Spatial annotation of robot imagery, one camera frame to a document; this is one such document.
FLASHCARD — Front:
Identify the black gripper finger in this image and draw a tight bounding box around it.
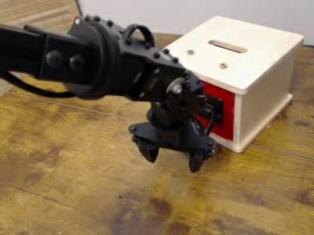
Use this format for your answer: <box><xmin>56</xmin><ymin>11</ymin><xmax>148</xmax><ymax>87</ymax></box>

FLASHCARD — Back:
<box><xmin>136</xmin><ymin>139</ymin><xmax>159</xmax><ymax>162</ymax></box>
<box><xmin>188</xmin><ymin>150</ymin><xmax>216</xmax><ymax>173</ymax></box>

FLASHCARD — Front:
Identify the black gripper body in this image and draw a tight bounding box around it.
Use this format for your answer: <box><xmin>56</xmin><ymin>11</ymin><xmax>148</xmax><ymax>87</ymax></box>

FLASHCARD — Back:
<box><xmin>128</xmin><ymin>73</ymin><xmax>215</xmax><ymax>154</ymax></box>

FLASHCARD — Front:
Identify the black metal drawer handle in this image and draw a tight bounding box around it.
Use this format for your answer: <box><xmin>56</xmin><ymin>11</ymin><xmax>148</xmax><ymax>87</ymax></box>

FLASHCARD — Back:
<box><xmin>196</xmin><ymin>95</ymin><xmax>223</xmax><ymax>134</ymax></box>

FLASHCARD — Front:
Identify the red wooden drawer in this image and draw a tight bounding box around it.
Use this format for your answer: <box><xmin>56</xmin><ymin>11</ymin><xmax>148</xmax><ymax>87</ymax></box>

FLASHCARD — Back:
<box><xmin>203</xmin><ymin>82</ymin><xmax>234</xmax><ymax>140</ymax></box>

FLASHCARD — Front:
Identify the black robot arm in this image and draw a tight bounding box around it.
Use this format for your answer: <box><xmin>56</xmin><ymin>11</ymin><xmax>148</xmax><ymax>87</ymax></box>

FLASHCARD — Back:
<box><xmin>0</xmin><ymin>17</ymin><xmax>216</xmax><ymax>173</ymax></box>

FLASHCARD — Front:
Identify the white wooden box cabinet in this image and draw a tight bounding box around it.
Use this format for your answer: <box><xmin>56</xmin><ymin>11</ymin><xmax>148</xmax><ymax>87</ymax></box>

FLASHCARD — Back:
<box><xmin>167</xmin><ymin>16</ymin><xmax>305</xmax><ymax>152</ymax></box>

